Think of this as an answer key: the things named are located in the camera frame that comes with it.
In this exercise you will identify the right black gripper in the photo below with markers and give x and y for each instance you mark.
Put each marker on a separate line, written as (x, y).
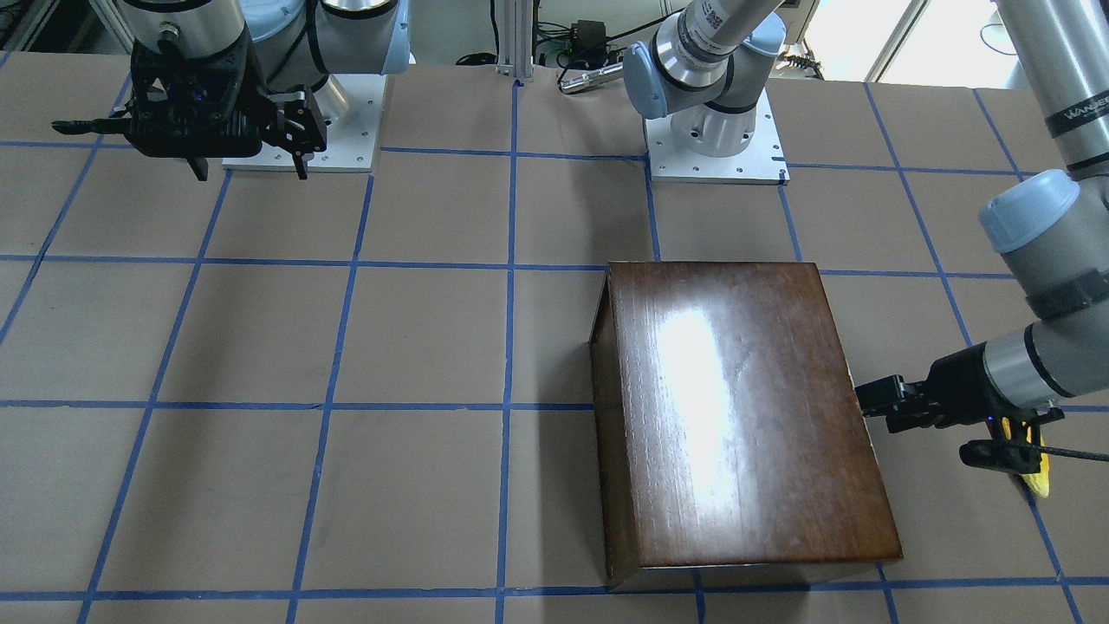
(297, 126)

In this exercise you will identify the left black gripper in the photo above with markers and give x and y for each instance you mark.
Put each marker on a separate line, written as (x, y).
(958, 381)

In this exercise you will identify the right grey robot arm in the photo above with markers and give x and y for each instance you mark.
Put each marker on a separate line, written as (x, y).
(261, 85)

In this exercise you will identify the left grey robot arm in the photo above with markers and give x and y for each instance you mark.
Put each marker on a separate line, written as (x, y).
(705, 68)

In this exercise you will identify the dark brown wooden cabinet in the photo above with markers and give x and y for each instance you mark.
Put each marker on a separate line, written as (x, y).
(731, 444)

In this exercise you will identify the aluminium profile post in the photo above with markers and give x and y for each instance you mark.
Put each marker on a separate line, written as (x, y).
(514, 33)

